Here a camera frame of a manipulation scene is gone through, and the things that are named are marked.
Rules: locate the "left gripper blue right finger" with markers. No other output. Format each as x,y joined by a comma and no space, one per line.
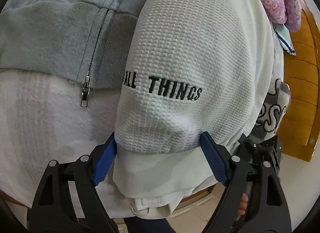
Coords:
217,157

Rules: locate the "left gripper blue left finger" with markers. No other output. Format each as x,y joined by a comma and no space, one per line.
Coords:
103,157

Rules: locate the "white snap-button jacket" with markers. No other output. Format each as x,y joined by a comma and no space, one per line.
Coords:
192,66

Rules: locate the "person's right hand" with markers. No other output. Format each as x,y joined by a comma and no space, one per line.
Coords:
243,205

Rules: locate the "wooden headboard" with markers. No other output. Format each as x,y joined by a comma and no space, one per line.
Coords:
299,130

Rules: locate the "grey patterned folded garment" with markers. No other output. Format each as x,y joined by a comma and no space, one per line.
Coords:
275,105

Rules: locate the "teal blue-striped pillow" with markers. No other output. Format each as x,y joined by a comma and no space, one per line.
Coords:
283,35

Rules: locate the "grey zip hoodie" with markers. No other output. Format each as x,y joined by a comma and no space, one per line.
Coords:
83,41

